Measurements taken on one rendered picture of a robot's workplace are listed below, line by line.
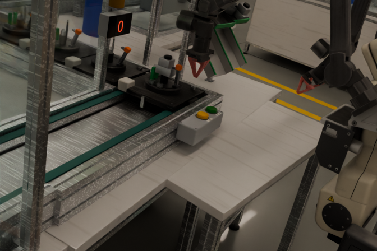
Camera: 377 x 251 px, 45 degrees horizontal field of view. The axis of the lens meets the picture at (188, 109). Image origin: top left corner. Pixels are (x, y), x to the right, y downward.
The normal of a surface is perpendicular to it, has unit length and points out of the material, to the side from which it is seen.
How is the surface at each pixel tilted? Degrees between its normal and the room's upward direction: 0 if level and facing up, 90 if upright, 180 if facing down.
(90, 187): 90
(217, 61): 45
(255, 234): 0
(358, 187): 90
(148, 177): 0
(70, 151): 0
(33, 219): 90
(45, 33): 90
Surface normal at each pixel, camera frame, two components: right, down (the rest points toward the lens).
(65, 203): 0.86, 0.35
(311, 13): -0.60, 0.22
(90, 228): 0.19, -0.90
